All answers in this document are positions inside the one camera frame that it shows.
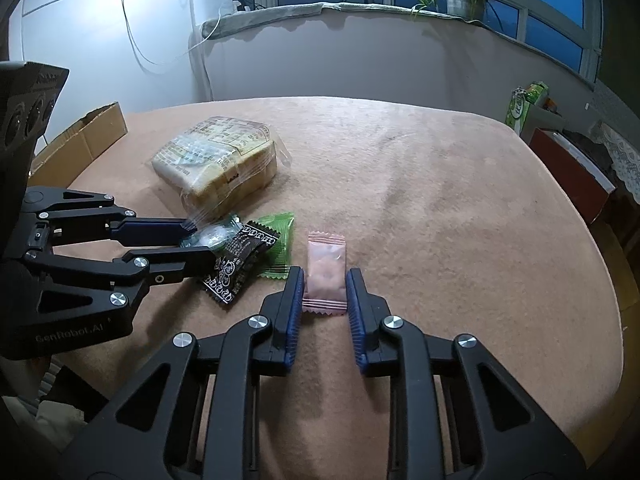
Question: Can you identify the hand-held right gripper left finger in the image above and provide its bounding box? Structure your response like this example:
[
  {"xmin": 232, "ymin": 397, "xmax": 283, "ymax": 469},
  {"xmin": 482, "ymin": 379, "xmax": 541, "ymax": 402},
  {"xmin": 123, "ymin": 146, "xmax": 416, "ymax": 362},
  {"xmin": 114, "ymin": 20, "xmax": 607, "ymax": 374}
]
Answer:
[{"xmin": 55, "ymin": 266, "xmax": 305, "ymax": 480}]

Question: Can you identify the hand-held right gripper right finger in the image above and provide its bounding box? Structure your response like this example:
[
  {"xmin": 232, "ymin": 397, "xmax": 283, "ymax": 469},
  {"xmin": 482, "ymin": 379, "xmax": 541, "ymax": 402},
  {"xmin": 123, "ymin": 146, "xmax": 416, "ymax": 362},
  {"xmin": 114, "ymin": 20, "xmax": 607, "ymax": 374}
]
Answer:
[{"xmin": 346, "ymin": 268, "xmax": 588, "ymax": 480}]

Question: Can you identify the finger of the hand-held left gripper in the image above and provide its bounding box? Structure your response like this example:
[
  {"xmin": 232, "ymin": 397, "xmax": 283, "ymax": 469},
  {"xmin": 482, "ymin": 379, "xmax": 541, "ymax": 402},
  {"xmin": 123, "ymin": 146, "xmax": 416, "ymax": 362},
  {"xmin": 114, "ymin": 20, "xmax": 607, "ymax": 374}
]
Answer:
[
  {"xmin": 25, "ymin": 247, "xmax": 217, "ymax": 288},
  {"xmin": 22, "ymin": 187, "xmax": 193, "ymax": 248}
]

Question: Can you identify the clear teal snack packet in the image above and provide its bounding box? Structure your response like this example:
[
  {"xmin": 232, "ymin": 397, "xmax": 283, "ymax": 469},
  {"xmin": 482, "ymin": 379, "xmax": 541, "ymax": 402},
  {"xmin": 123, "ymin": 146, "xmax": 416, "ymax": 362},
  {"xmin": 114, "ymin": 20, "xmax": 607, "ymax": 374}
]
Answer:
[{"xmin": 180, "ymin": 214, "xmax": 240, "ymax": 251}]

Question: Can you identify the black patterned snack packet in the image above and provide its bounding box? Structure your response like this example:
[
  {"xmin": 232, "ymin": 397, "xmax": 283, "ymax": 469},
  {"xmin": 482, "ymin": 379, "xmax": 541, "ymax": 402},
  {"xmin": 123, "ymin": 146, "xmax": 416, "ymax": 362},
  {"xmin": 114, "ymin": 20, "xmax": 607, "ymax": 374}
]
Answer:
[{"xmin": 197, "ymin": 221, "xmax": 280, "ymax": 306}]

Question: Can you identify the pink snack packet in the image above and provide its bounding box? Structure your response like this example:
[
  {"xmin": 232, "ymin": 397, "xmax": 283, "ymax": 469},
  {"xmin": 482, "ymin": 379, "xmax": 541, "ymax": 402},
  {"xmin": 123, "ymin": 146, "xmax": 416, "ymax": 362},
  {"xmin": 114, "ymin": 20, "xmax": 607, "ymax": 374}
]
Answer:
[{"xmin": 302, "ymin": 231, "xmax": 347, "ymax": 316}]

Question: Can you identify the brown cardboard box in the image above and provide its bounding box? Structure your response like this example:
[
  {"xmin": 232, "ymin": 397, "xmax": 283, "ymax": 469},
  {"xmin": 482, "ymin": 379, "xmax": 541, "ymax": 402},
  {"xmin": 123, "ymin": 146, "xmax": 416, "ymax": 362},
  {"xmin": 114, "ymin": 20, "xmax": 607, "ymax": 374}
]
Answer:
[{"xmin": 29, "ymin": 101, "xmax": 128, "ymax": 191}]

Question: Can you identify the green snack packet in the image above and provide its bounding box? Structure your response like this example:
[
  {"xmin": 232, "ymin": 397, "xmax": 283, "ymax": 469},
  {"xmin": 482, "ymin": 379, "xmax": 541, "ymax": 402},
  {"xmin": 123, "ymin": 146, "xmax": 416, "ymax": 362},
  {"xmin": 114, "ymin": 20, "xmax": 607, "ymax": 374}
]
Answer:
[{"xmin": 247, "ymin": 212, "xmax": 295, "ymax": 281}]

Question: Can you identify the white wardrobe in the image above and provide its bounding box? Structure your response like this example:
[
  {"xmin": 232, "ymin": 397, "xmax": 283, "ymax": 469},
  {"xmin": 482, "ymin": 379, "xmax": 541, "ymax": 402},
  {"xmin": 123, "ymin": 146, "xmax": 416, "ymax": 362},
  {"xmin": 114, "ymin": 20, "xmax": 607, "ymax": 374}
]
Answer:
[{"xmin": 7, "ymin": 0, "xmax": 211, "ymax": 116}]

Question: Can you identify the clear bag of sliced bread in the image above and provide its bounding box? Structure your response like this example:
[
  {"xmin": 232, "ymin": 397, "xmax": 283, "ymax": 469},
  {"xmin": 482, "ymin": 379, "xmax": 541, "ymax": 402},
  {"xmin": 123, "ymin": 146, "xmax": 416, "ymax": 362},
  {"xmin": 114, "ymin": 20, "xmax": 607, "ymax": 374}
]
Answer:
[{"xmin": 151, "ymin": 116, "xmax": 293, "ymax": 223}]

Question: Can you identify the grey windowsill cover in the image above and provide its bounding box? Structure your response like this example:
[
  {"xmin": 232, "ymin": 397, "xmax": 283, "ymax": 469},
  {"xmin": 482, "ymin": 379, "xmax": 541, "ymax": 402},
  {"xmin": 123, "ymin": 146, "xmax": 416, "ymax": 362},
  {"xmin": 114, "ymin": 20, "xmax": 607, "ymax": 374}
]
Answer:
[{"xmin": 200, "ymin": 1, "xmax": 601, "ymax": 91}]

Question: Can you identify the red box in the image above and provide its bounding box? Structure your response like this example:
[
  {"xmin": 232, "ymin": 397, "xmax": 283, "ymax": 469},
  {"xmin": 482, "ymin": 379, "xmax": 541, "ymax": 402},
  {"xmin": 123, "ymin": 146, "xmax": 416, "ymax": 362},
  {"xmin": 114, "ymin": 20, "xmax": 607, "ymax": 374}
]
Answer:
[{"xmin": 529, "ymin": 127, "xmax": 616, "ymax": 223}]

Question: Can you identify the green carton box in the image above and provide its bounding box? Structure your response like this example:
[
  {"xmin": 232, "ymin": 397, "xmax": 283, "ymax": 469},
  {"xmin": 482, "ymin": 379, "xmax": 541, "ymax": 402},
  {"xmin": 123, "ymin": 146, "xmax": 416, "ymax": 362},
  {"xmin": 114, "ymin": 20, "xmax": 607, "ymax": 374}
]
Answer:
[{"xmin": 506, "ymin": 81, "xmax": 549, "ymax": 136}]

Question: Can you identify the white lace cloth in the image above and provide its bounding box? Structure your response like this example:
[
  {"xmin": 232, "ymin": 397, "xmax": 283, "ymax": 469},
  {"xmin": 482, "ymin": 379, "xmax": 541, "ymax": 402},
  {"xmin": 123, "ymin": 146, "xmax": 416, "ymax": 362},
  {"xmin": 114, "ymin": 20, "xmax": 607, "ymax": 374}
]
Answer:
[{"xmin": 592, "ymin": 122, "xmax": 640, "ymax": 193}]

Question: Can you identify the white cable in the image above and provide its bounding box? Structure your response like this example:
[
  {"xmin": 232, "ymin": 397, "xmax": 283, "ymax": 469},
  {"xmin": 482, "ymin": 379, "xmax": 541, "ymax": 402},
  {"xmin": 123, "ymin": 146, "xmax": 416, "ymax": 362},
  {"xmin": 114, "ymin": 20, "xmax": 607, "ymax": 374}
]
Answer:
[{"xmin": 120, "ymin": 0, "xmax": 221, "ymax": 66}]

